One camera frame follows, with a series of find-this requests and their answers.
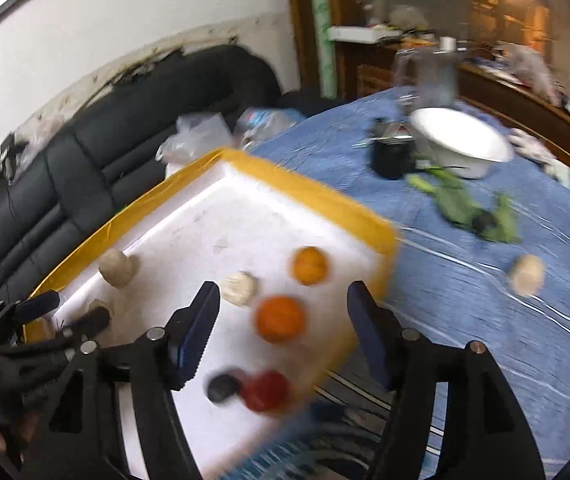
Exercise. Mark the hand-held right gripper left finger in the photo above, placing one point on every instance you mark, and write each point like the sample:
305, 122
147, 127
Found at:
196, 332

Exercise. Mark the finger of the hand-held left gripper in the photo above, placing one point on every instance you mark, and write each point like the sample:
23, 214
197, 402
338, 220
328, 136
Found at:
40, 306
92, 320

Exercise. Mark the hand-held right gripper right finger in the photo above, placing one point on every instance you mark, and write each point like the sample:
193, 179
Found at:
371, 340

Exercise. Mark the black round fruit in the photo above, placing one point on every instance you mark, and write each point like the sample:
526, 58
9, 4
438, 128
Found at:
222, 387

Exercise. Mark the small beige potato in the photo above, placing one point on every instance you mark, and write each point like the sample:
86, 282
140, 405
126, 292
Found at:
239, 287

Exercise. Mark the deep orange tangerine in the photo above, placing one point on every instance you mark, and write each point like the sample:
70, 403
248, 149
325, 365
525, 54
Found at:
281, 326

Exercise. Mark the red round tomato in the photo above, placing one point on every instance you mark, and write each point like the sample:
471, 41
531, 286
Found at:
266, 391

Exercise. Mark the white foam box yellow rim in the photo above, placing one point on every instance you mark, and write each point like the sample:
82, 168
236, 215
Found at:
225, 220

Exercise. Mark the large beige potato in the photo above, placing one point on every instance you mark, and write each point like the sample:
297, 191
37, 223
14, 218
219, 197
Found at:
117, 267
527, 275

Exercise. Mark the yellowish orange tangerine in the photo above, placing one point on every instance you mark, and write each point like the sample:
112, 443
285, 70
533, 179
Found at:
310, 265

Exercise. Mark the blue striped tablecloth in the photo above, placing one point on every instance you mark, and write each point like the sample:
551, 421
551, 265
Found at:
490, 340

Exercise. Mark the black leather sofa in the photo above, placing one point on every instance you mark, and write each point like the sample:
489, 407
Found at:
90, 160

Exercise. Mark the small dark round fruit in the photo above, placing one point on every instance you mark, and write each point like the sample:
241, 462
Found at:
485, 221

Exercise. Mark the green leafy vegetable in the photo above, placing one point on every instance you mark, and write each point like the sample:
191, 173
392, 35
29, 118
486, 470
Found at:
470, 205

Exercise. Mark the black cup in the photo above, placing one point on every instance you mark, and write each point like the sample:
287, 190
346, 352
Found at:
390, 157

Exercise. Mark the clear plastic bag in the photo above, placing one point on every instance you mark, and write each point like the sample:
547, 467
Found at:
195, 137

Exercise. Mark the small metal tool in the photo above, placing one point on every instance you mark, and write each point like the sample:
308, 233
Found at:
382, 132

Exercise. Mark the white bowl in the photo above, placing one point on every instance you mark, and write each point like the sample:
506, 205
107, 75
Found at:
460, 142

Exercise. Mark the blue white plastic packet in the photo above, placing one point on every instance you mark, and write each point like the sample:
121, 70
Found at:
265, 122

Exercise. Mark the white crumpled cloth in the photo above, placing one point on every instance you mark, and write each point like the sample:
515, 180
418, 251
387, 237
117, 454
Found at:
540, 152

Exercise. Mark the clear plastic jug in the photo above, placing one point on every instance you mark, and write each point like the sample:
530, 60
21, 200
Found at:
427, 77

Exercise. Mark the white flat tray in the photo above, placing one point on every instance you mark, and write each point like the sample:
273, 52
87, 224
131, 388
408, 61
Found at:
362, 33

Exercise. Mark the white plastic bag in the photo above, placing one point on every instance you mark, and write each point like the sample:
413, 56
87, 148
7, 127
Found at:
535, 70

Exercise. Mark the green patterned frame strip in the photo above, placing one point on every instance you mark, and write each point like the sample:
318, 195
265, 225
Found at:
322, 30

